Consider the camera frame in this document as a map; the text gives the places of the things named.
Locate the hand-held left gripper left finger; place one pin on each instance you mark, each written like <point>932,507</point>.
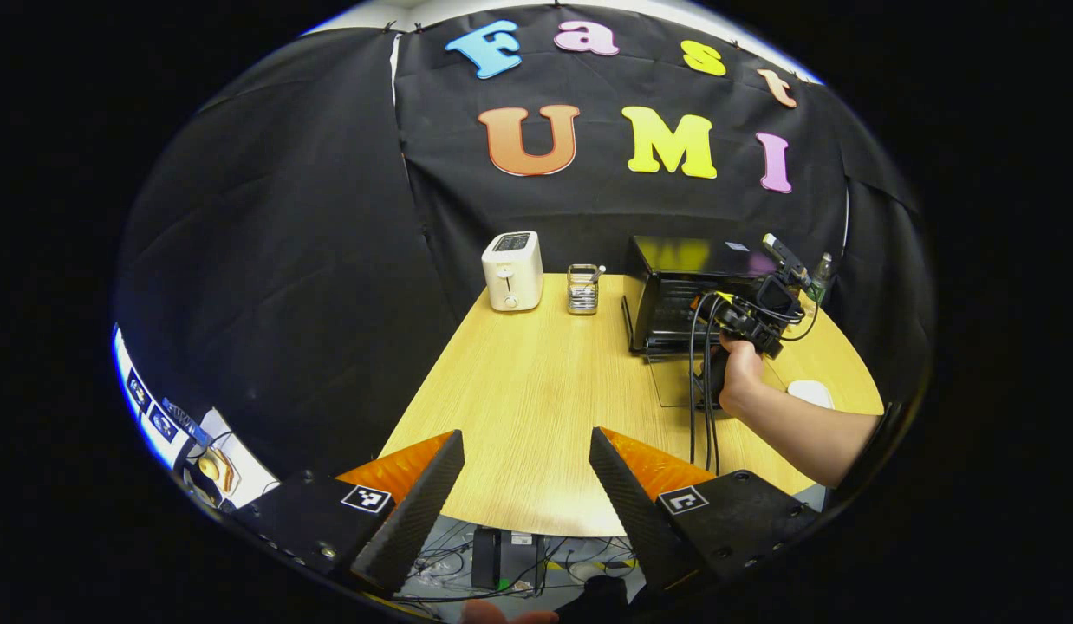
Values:
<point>415,520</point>

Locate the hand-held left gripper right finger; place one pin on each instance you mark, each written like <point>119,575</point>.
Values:
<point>636,511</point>

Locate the black electric oven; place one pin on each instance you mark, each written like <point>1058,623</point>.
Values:
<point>675,260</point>

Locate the clear plastic water bottle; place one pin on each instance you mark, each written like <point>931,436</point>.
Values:
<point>821,277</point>

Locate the black electronic box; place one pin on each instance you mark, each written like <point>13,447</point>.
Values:
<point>502,559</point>

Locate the white rectangular plate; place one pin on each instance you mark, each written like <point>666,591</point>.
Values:
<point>809,394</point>

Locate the white paper sheet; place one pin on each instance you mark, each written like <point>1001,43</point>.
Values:
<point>250,472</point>

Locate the white toaster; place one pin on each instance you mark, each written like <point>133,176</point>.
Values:
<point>512,277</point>

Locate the white printed banner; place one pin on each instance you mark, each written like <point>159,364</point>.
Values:
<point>151,407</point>

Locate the black backdrop cloth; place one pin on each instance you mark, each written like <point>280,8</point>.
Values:
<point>285,260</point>

